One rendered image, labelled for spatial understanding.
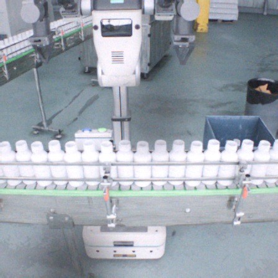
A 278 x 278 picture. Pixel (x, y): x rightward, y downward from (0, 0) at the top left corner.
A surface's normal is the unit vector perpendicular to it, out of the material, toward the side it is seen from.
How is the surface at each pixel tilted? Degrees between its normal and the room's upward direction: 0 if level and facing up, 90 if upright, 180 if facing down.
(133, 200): 90
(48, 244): 0
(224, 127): 90
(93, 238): 31
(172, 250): 0
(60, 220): 90
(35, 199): 90
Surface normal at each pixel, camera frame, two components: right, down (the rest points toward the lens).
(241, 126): 0.00, 0.54
